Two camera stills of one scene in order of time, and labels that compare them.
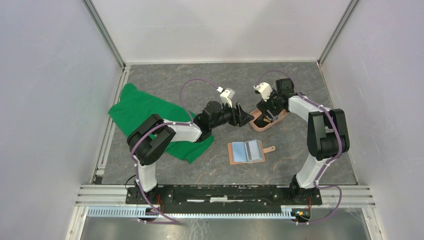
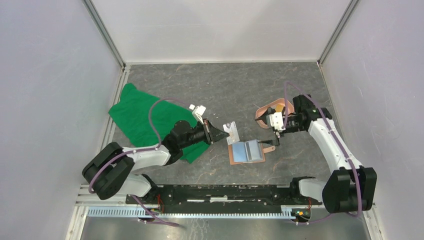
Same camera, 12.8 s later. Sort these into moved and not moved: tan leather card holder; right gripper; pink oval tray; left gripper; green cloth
Moved: left gripper; pink oval tray; right gripper
Not moved: green cloth; tan leather card holder
